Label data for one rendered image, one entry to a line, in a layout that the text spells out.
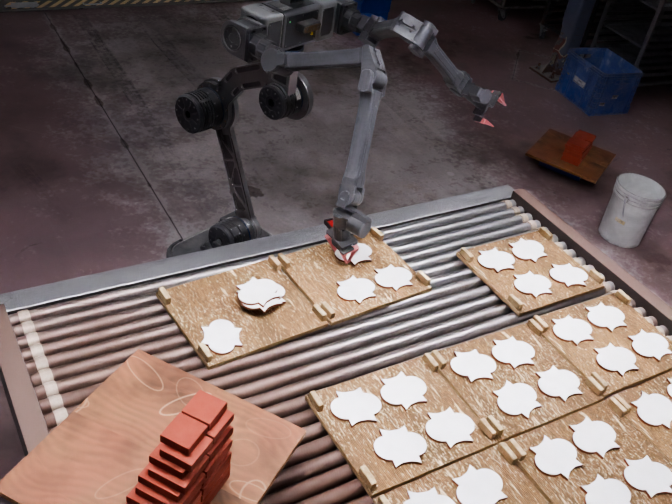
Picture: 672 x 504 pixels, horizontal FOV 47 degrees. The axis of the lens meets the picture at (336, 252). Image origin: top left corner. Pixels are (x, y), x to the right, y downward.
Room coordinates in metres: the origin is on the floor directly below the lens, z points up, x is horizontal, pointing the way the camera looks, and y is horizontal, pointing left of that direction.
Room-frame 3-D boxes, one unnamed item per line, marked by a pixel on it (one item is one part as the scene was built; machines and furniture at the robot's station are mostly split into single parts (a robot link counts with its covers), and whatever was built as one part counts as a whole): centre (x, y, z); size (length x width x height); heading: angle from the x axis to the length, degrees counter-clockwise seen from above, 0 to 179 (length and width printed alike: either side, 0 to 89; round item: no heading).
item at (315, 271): (2.02, -0.07, 0.93); 0.41 x 0.35 x 0.02; 130
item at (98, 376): (1.88, -0.07, 0.90); 1.95 x 0.05 x 0.05; 127
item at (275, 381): (1.72, -0.19, 0.90); 1.95 x 0.05 x 0.05; 127
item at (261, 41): (2.51, 0.38, 1.45); 0.09 x 0.08 x 0.12; 146
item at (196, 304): (1.75, 0.25, 0.93); 0.41 x 0.35 x 0.02; 131
